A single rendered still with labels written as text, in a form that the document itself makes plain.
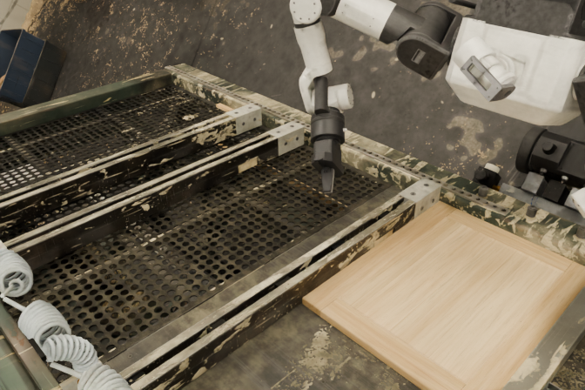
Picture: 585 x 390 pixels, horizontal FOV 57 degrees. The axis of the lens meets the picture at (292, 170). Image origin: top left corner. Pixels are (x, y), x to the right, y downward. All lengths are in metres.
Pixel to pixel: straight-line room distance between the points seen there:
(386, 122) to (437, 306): 1.68
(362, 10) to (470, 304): 0.70
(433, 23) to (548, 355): 0.74
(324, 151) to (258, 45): 2.30
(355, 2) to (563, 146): 1.26
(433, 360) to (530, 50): 0.64
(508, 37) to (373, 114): 1.75
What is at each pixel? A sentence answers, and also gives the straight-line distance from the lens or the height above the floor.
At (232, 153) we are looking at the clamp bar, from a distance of 1.71.
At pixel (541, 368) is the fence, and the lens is 1.18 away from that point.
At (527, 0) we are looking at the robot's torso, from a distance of 1.18.
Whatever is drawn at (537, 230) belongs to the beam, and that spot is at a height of 0.90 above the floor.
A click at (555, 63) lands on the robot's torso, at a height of 1.36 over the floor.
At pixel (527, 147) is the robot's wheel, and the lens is 2.34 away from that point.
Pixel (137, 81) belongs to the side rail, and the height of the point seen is 1.04.
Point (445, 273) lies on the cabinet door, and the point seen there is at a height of 1.09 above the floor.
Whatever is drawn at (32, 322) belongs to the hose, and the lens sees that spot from 1.03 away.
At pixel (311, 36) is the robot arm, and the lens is 1.35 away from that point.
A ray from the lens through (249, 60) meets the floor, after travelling 3.55.
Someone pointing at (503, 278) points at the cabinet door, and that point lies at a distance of 1.39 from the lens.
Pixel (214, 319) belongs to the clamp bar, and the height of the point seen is 1.52.
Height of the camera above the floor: 2.37
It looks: 52 degrees down
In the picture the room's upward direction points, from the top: 64 degrees counter-clockwise
